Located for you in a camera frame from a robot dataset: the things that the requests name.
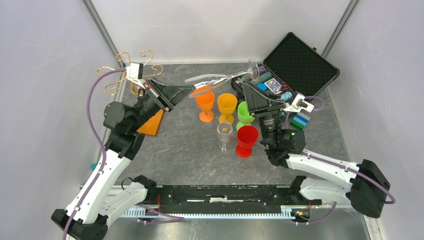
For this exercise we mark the black poker chip case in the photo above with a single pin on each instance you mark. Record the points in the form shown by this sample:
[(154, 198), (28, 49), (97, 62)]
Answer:
[(298, 67)]

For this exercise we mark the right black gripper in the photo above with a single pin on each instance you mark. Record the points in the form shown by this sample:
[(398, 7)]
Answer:
[(260, 104)]

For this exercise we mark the red plastic wine glass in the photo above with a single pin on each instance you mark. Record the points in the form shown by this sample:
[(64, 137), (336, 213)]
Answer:
[(246, 138)]

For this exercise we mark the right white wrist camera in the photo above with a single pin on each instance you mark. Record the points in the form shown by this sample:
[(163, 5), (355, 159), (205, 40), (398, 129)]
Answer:
[(297, 104)]

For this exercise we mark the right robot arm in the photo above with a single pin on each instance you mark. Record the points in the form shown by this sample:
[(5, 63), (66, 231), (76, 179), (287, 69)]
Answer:
[(362, 185)]

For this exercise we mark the orange plastic wine glass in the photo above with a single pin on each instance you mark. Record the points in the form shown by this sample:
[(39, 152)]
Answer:
[(205, 103)]

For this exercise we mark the wooden rack base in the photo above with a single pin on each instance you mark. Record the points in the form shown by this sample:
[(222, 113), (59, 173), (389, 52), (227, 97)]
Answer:
[(151, 127)]

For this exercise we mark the yellow plastic wine glass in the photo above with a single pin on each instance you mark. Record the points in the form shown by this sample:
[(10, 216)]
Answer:
[(227, 104)]

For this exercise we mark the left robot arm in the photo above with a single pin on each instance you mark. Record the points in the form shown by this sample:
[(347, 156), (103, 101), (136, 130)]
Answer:
[(90, 214)]

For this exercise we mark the clear wine glass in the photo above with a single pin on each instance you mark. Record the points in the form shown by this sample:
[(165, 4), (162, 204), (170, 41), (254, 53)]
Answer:
[(207, 83), (224, 134)]

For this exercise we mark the blue green brick stack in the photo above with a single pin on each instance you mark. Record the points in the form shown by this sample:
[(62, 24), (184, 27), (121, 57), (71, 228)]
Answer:
[(300, 121)]

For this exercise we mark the gold wire wine glass rack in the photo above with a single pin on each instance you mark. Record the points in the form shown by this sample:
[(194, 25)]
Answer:
[(113, 88)]

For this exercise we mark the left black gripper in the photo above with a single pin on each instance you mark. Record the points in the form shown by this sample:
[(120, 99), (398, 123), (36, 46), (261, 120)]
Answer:
[(167, 96)]

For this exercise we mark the green plastic wine glass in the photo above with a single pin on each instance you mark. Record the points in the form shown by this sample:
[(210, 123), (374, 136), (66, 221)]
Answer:
[(244, 117)]

